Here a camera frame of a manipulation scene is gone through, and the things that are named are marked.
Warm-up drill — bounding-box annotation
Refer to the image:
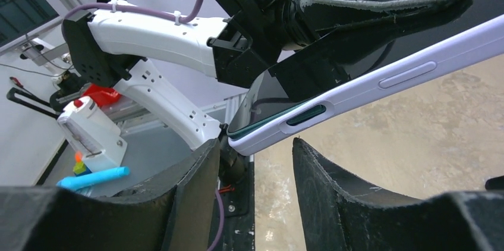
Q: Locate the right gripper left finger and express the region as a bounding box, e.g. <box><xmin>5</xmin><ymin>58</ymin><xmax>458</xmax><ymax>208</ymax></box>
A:
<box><xmin>1</xmin><ymin>139</ymin><xmax>219</xmax><ymax>250</ymax></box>

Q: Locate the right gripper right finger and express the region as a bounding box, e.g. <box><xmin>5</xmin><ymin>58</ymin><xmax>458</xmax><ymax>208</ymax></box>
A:
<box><xmin>292</xmin><ymin>138</ymin><xmax>503</xmax><ymax>250</ymax></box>

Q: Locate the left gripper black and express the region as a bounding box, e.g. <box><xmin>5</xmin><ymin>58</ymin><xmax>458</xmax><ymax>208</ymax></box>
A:
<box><xmin>204</xmin><ymin>0</ymin><xmax>473</xmax><ymax>51</ymax></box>

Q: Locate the phone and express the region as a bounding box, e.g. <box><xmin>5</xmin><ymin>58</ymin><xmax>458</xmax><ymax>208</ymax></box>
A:
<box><xmin>227</xmin><ymin>0</ymin><xmax>503</xmax><ymax>156</ymax></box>

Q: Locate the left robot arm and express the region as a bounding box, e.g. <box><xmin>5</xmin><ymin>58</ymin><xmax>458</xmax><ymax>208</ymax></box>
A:
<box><xmin>61</xmin><ymin>0</ymin><xmax>461</xmax><ymax>148</ymax></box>

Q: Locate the light blue marker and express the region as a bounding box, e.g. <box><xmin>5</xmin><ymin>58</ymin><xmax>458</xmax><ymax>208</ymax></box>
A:
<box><xmin>56</xmin><ymin>167</ymin><xmax>130</xmax><ymax>191</ymax></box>

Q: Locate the white device red button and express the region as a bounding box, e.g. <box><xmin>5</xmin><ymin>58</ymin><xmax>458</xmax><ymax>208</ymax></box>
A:
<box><xmin>57</xmin><ymin>96</ymin><xmax>128</xmax><ymax>172</ymax></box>

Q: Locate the red object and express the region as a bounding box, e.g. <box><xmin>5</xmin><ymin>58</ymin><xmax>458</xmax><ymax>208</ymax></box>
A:
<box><xmin>83</xmin><ymin>84</ymin><xmax>122</xmax><ymax>107</ymax></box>

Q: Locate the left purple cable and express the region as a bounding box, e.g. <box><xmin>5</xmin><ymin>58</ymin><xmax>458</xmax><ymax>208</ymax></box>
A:
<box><xmin>62</xmin><ymin>0</ymin><xmax>227</xmax><ymax>251</ymax></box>

